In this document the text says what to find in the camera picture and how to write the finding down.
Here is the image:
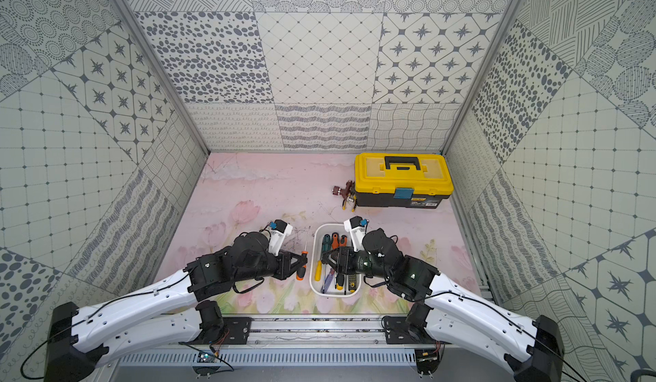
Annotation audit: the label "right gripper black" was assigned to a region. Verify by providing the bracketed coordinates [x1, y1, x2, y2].
[322, 245, 392, 281]

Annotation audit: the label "small orange black screwdriver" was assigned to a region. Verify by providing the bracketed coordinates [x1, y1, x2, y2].
[296, 241, 308, 281]

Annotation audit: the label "yellow handle screwdriver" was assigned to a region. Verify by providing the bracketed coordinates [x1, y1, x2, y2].
[314, 260, 324, 282]

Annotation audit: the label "white plastic storage box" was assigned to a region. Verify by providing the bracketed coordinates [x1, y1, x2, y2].
[307, 223, 363, 298]

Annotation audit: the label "green black handle screwdriver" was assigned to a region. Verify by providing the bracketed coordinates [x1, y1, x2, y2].
[320, 234, 332, 265]

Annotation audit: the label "black yellow-dotted brown-shaft screwdriver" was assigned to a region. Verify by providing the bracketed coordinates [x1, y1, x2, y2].
[348, 275, 357, 294]

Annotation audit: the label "blue transparent handle screwdriver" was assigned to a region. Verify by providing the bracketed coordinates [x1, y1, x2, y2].
[321, 269, 335, 294]

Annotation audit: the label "large orange black screwdriver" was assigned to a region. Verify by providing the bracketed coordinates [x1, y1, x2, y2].
[331, 233, 342, 250]

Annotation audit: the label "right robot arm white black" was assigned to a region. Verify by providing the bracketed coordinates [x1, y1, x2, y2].
[322, 229, 564, 381]

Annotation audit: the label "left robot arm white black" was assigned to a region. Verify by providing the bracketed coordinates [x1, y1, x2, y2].
[44, 232, 308, 381]

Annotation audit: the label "yellow black toolbox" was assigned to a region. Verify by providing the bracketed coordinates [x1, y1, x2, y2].
[355, 153, 454, 209]

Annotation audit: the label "left circuit board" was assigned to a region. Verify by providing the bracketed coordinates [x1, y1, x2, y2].
[192, 352, 221, 378]

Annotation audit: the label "circuit board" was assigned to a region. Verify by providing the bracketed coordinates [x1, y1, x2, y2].
[192, 352, 221, 378]
[414, 349, 441, 378]

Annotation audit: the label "right circuit board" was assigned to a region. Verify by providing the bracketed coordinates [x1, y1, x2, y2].
[414, 349, 441, 378]

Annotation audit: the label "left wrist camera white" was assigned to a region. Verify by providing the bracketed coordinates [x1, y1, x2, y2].
[268, 220, 293, 257]

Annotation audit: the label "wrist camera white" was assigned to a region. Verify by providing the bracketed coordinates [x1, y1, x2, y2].
[268, 220, 293, 257]
[343, 216, 368, 251]

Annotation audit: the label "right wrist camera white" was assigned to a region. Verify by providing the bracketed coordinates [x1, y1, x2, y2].
[343, 216, 368, 251]

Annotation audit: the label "yellow handled pliers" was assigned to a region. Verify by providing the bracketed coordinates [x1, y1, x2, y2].
[339, 180, 357, 212]

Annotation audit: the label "aluminium rail frame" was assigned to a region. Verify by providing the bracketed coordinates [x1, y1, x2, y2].
[107, 313, 514, 351]

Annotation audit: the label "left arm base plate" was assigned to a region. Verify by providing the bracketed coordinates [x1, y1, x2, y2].
[188, 316, 253, 346]

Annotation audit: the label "white slotted cable duct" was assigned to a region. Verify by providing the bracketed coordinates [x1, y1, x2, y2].
[119, 348, 416, 368]

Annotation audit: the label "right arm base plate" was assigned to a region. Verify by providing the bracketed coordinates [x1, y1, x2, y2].
[381, 315, 449, 345]

